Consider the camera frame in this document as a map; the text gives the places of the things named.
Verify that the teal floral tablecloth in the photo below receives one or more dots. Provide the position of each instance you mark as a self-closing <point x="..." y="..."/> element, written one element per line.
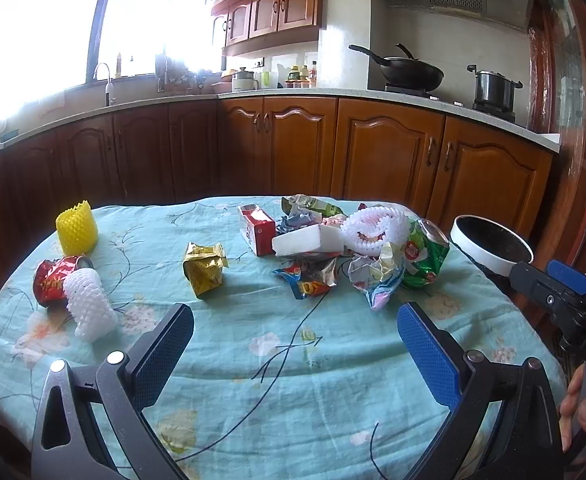
<point x="283" y="320"/>

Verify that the crushed red can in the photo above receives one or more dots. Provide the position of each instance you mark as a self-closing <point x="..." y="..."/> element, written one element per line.
<point x="50" y="280"/>

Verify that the white rice cooker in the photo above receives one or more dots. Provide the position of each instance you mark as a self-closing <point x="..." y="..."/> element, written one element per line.
<point x="245" y="81"/>

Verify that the wooden door frame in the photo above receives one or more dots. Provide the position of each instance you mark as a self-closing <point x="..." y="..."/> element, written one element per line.
<point x="573" y="110"/>

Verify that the wooden base cabinets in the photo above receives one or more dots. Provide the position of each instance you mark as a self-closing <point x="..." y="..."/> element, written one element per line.
<point x="383" y="150"/>

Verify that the black gas stove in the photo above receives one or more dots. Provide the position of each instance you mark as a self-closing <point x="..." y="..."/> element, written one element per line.
<point x="408" y="91"/>

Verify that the colourful foil wrapper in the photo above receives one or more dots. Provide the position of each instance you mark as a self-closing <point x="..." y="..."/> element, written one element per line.
<point x="378" y="280"/>

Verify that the red and white carton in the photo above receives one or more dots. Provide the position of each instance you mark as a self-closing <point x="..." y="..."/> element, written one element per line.
<point x="260" y="232"/>

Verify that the white foam block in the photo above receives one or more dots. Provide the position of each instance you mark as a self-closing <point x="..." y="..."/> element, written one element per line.
<point x="308" y="241"/>

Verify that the large white foam fruit net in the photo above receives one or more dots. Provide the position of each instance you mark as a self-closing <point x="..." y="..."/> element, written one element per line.
<point x="373" y="220"/>

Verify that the utensil rack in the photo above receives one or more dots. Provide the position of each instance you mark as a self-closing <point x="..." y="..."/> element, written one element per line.
<point x="163" y="72"/>

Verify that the wooden wall cabinets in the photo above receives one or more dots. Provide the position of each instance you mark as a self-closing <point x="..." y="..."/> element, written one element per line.
<point x="283" y="10"/>

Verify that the grey kitchen countertop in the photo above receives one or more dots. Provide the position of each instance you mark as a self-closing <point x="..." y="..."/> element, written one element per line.
<point x="323" y="92"/>

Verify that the gold snack wrapper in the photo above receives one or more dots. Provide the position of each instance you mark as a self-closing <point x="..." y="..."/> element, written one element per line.
<point x="203" y="270"/>

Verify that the steel cooking pot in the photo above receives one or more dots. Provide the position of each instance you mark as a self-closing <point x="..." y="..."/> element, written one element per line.
<point x="493" y="90"/>

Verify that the red cap sauce bottle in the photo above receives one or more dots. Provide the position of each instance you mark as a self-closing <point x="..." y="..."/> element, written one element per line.
<point x="313" y="76"/>

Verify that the black wok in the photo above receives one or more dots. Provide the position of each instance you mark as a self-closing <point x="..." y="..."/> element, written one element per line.
<point x="413" y="72"/>

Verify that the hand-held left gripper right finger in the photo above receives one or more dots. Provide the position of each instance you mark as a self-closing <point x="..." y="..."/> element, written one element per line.
<point x="425" y="355"/>

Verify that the small white foam fruit net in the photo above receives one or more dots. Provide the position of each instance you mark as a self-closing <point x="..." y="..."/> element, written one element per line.
<point x="89" y="305"/>

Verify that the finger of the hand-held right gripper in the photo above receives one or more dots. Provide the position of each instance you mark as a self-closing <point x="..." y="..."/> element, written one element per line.
<point x="533" y="282"/>
<point x="570" y="277"/>

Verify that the green drink pouch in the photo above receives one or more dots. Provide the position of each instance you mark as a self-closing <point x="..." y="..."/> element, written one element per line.
<point x="318" y="206"/>

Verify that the green snack bag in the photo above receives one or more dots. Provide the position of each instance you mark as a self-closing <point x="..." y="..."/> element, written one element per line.
<point x="423" y="260"/>

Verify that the green cup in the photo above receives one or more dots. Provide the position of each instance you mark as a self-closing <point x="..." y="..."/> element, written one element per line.
<point x="265" y="79"/>

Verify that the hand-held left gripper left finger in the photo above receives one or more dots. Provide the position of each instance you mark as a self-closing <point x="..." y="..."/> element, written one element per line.
<point x="165" y="355"/>

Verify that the white trash bin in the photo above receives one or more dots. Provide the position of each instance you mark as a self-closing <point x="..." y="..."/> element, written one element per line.
<point x="473" y="251"/>

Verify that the kitchen window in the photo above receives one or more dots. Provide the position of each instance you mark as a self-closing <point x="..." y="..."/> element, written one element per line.
<point x="138" y="20"/>

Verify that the yellow foam fruit net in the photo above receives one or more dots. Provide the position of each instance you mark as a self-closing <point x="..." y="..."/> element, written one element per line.
<point x="77" y="232"/>

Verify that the blue and red snack wrapper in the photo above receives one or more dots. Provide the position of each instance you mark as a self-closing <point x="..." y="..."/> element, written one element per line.
<point x="308" y="287"/>

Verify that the chrome kitchen faucet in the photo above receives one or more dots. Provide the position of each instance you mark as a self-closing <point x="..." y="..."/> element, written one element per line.
<point x="110" y="92"/>

